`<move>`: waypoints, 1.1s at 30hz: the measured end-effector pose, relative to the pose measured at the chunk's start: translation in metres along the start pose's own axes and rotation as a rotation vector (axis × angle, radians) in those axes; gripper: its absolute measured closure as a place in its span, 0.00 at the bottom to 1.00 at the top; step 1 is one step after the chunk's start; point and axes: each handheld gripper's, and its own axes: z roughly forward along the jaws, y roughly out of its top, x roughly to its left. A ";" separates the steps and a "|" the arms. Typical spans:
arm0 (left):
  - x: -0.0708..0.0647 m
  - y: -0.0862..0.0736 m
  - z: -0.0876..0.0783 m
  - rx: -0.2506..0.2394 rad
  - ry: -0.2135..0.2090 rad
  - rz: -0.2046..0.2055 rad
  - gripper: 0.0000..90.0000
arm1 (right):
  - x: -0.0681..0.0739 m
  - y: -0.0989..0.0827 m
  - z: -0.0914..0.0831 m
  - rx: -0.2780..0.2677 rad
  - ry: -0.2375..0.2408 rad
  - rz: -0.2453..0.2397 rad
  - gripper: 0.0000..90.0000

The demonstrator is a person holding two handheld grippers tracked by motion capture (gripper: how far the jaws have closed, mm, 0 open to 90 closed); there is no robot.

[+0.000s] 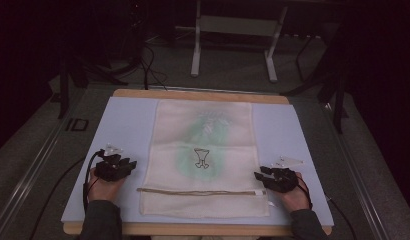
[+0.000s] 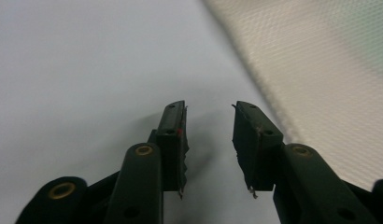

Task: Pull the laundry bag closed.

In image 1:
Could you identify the pale blue table mat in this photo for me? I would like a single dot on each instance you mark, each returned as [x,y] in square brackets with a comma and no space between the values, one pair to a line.
[126,126]

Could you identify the person's right hand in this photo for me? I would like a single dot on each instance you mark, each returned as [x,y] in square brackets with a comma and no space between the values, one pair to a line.
[295,198]

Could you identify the cream mesh zipper bag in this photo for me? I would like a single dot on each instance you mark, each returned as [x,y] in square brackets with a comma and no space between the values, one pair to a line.
[206,203]

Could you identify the person's left hand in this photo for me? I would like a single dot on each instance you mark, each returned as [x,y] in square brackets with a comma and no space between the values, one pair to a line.
[104,190]

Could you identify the wooden table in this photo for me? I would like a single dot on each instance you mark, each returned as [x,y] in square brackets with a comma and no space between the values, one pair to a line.
[199,95]

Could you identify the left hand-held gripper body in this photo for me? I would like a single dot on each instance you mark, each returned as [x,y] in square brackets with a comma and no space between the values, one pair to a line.
[109,170]

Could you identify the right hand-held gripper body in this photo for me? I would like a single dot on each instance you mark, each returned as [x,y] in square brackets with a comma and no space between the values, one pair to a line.
[283,178]

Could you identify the white metal stand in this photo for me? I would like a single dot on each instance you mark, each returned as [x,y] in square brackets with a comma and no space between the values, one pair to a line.
[239,26]

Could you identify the metal floor rail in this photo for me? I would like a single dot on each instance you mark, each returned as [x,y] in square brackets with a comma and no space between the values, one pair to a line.
[29,173]
[356,173]

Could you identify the black stand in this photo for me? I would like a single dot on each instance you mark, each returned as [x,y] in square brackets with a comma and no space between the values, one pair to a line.
[69,73]
[336,93]

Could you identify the green garment inside bag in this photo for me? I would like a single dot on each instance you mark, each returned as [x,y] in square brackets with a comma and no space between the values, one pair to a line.
[201,146]

